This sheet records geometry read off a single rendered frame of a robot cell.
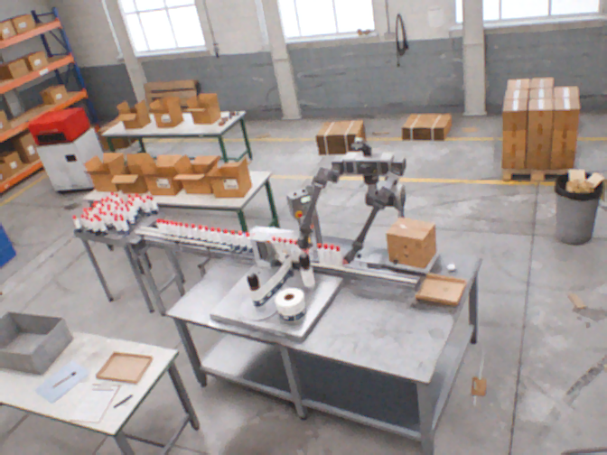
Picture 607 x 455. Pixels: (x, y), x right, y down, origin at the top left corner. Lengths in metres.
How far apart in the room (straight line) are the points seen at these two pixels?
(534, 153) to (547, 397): 3.42
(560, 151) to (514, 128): 0.59
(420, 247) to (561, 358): 1.47
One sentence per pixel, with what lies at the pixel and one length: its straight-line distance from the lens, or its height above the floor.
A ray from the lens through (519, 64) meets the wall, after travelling 9.08.
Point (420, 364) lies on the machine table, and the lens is 3.56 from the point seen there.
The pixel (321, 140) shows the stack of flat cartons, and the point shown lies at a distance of 8.34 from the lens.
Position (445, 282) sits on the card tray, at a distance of 4.16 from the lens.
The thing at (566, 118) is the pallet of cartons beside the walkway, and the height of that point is 0.78.
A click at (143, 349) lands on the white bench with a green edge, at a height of 0.80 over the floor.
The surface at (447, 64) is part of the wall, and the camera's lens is 9.18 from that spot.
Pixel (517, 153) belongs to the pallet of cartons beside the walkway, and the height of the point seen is 0.35.
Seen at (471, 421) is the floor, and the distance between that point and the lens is 4.35.
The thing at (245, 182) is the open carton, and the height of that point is 0.90.
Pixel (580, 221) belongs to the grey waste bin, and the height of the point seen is 0.28.
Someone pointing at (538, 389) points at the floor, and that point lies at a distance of 4.59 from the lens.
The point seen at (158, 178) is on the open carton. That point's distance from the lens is 6.35.
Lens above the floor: 3.39
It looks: 31 degrees down
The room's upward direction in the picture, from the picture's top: 12 degrees counter-clockwise
